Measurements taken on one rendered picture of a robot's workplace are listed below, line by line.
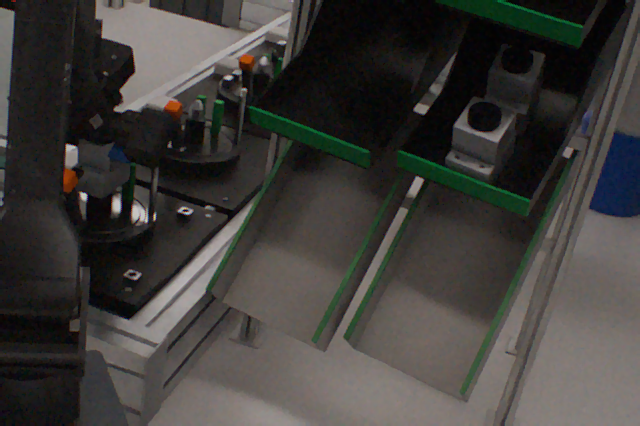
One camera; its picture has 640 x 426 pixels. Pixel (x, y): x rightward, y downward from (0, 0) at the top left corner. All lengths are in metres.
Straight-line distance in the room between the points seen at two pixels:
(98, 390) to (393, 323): 0.34
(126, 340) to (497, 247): 0.39
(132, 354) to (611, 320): 0.74
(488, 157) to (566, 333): 0.54
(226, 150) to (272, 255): 0.36
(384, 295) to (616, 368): 0.44
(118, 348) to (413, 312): 0.30
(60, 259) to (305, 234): 0.39
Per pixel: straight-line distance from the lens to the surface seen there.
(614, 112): 0.92
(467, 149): 0.82
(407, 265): 0.96
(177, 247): 1.09
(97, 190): 1.06
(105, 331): 0.97
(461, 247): 0.96
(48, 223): 0.64
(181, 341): 1.02
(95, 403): 0.73
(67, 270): 0.64
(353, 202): 0.97
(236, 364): 1.10
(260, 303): 0.96
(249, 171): 1.30
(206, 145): 1.31
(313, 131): 0.85
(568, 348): 1.29
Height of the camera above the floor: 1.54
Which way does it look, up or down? 28 degrees down
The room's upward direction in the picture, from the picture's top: 11 degrees clockwise
